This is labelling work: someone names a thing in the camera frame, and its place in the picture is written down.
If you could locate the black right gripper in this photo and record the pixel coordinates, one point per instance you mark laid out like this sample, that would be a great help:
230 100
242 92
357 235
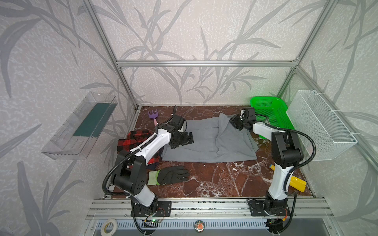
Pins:
236 122

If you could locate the round red emblem button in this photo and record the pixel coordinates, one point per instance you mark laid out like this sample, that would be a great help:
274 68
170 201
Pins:
199 226

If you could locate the clear plastic wall shelf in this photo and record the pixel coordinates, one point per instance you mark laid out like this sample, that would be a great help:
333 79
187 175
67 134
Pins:
77 136

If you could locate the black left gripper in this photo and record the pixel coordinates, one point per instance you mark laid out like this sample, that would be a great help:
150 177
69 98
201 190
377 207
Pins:
185 138

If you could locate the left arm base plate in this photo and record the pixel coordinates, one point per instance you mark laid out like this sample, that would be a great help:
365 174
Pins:
157 208

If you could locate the black green work glove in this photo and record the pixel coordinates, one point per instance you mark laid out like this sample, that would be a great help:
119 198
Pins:
168 176

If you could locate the white wire mesh basket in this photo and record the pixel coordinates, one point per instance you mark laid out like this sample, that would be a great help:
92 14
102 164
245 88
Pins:
310 114

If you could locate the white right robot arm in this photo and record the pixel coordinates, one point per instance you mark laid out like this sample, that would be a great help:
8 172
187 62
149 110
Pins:
287 155

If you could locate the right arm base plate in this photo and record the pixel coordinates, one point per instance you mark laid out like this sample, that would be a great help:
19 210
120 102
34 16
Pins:
269 207

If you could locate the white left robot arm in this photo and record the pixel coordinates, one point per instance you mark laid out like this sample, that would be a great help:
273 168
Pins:
129 176

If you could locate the white tape roll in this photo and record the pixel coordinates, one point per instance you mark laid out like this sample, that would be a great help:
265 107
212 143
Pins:
109 228

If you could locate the grey long sleeve shirt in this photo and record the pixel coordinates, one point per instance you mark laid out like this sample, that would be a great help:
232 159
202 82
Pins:
215 141

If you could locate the aluminium frame rails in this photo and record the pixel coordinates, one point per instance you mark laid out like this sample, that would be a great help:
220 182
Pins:
225 52

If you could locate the green plastic basket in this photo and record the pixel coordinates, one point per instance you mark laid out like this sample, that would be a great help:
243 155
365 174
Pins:
275 109

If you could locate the purple pink toy rake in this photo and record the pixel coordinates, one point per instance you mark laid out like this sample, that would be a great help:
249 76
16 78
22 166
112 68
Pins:
154 115

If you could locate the red black plaid shirt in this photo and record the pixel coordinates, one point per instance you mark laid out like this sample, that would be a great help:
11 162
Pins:
134 139

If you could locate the yellow toy shovel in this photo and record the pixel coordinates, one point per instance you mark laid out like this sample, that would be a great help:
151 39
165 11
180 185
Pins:
296 183

